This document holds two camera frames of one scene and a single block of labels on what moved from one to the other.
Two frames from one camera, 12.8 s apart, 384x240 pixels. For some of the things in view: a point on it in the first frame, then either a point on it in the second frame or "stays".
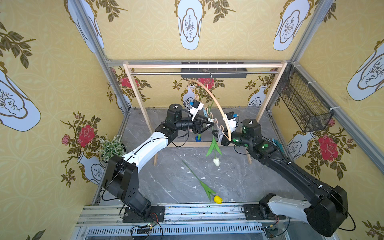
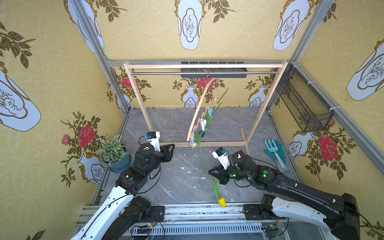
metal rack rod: [204, 72] stays
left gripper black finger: [207, 121] → [170, 147]
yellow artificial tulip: [209, 192] → [221, 201]
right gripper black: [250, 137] → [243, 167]
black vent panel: [213, 70] stays
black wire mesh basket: [308, 107] stays
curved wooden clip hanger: [215, 94] → [208, 114]
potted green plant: [113, 146] stays
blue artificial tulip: [198, 138] → [202, 134]
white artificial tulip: [216, 160] → [194, 145]
